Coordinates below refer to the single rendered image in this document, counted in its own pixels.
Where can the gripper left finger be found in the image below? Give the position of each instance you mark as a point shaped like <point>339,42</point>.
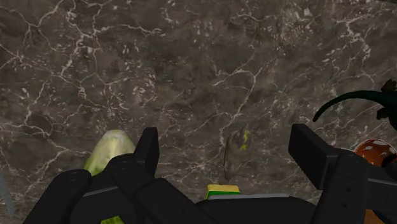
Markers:
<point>124,186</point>

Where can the orange white spotted round object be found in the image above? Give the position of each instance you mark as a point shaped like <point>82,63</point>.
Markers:
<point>372,149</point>

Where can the black lizard toy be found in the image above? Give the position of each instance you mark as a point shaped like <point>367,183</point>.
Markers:
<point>356,94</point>

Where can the yellow green lettuce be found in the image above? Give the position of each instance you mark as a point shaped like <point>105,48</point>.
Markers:
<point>108,147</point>

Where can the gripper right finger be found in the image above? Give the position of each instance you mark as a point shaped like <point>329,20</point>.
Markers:
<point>341,186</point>

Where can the yellow green sponge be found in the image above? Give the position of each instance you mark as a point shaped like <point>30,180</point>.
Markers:
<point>222,190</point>

